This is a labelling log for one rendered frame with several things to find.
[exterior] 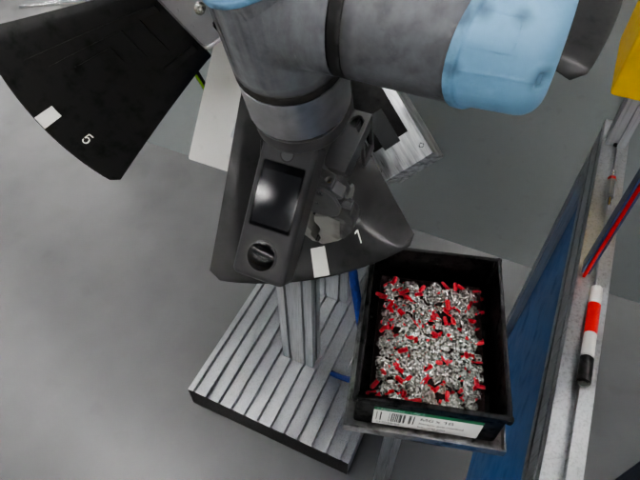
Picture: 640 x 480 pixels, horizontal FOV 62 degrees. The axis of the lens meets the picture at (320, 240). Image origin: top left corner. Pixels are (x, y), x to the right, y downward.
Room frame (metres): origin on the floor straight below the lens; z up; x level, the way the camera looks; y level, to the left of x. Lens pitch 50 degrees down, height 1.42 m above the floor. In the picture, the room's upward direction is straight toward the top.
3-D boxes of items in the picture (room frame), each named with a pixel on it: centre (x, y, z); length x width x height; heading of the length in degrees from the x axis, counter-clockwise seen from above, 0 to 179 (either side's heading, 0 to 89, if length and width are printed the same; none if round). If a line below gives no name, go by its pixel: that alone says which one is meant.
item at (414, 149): (0.57, -0.09, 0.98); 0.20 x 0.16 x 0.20; 155
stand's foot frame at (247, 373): (0.81, 0.01, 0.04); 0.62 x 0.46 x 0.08; 155
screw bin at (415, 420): (0.33, -0.13, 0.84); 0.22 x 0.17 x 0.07; 171
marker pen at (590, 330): (0.33, -0.32, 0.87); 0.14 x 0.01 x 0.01; 156
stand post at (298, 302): (0.72, 0.05, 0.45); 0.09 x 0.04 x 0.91; 65
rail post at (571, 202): (0.72, -0.49, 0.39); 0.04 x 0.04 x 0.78; 65
